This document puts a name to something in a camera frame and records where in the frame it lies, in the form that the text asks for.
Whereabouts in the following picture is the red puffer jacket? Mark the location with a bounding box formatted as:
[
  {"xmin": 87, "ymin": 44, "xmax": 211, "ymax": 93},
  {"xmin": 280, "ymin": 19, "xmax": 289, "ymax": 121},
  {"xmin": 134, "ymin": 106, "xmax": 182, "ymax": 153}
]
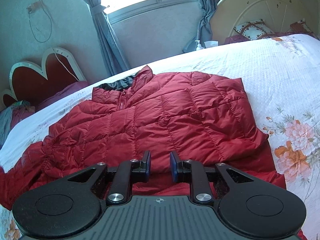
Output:
[{"xmin": 0, "ymin": 64, "xmax": 308, "ymax": 240}]

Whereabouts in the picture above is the studded patterned pillow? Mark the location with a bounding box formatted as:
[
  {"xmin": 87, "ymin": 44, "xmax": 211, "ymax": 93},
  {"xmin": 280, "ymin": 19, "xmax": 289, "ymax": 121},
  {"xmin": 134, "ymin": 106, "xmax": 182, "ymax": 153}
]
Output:
[{"xmin": 233, "ymin": 19, "xmax": 276, "ymax": 40}]

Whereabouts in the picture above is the thin wall cable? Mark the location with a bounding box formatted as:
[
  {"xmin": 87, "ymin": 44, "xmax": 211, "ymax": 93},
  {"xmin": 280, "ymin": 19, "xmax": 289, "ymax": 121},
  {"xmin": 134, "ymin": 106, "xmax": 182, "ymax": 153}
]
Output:
[{"xmin": 26, "ymin": 0, "xmax": 53, "ymax": 43}]

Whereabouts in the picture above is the blue-grey crumpled cloth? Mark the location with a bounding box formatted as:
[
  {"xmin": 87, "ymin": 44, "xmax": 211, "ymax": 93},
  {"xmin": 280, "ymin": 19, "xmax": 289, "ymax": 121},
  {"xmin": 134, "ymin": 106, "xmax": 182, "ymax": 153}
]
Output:
[{"xmin": 0, "ymin": 100, "xmax": 30, "ymax": 148}]

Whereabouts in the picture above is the white floral bed sheet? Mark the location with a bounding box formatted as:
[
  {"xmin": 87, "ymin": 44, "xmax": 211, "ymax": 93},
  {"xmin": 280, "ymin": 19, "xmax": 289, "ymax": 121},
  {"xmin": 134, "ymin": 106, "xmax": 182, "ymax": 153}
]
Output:
[{"xmin": 1, "ymin": 34, "xmax": 319, "ymax": 239}]

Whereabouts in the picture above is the cream round headboard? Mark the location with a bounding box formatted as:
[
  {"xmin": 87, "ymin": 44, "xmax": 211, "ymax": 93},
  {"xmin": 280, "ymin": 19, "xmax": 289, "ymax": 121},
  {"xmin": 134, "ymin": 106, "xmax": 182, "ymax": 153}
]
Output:
[{"xmin": 210, "ymin": 0, "xmax": 317, "ymax": 44}]

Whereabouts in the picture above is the left blue-grey curtain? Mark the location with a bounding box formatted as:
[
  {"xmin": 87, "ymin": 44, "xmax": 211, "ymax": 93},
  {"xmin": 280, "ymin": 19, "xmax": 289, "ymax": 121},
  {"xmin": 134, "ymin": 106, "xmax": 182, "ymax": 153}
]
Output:
[{"xmin": 83, "ymin": 0, "xmax": 130, "ymax": 76}]

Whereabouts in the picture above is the red patterned pillow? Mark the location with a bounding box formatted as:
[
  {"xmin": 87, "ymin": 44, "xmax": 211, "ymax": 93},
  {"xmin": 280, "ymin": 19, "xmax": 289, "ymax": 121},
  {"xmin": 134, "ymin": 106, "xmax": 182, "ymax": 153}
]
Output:
[{"xmin": 290, "ymin": 20, "xmax": 317, "ymax": 38}]

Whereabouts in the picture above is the red heart-shaped headboard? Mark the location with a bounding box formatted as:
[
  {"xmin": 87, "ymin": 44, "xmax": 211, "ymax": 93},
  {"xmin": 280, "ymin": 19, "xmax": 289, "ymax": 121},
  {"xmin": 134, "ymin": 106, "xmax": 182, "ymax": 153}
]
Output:
[{"xmin": 1, "ymin": 47, "xmax": 86, "ymax": 110}]

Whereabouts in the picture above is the blue-grey curtain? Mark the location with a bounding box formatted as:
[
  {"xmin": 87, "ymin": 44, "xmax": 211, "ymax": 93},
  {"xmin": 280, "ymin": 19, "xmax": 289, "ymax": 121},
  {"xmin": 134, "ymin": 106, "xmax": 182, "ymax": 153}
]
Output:
[
  {"xmin": 196, "ymin": 0, "xmax": 217, "ymax": 46},
  {"xmin": 83, "ymin": 0, "xmax": 130, "ymax": 76}
]

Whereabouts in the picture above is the right blue-grey curtain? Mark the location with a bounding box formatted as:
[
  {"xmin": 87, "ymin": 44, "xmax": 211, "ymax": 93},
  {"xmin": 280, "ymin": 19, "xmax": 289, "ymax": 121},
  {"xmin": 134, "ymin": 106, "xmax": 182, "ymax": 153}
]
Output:
[{"xmin": 196, "ymin": 0, "xmax": 217, "ymax": 46}]

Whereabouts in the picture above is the white tissue box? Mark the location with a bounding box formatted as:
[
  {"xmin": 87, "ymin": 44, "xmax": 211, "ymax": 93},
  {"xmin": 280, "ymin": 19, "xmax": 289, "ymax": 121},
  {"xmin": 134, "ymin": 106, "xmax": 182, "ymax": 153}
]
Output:
[{"xmin": 204, "ymin": 40, "xmax": 219, "ymax": 48}]

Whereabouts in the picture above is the pump dispenser bottle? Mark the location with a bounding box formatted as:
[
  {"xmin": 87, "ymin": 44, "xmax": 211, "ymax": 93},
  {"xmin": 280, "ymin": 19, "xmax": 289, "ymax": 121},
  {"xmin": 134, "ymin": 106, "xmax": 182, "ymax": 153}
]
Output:
[{"xmin": 195, "ymin": 40, "xmax": 203, "ymax": 51}]

